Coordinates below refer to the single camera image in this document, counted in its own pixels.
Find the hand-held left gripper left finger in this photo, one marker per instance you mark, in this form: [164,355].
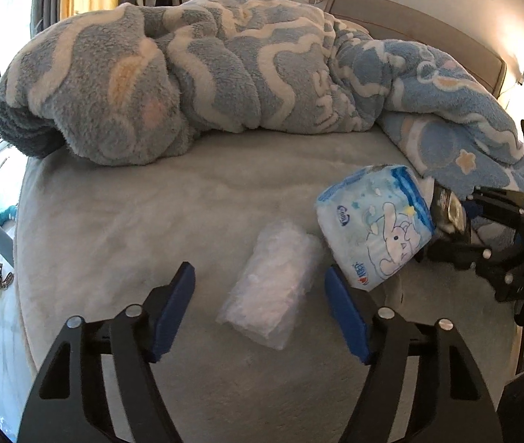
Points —
[176,309]

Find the clear plastic tissue packet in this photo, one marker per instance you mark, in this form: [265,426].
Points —
[271,286]

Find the grey bed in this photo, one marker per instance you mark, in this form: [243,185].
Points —
[128,217]

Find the blue patterned fleece blanket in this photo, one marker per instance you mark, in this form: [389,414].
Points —
[197,78]

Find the blue white tissue pack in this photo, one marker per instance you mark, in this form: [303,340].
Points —
[372,230]

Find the teal toy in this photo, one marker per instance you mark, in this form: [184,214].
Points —
[5,216]

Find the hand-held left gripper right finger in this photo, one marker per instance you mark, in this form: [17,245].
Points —
[347,318]

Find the grey bed headboard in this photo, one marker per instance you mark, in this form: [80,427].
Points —
[428,27]

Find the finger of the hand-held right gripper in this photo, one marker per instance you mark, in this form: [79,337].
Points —
[506,205]
[474,256]

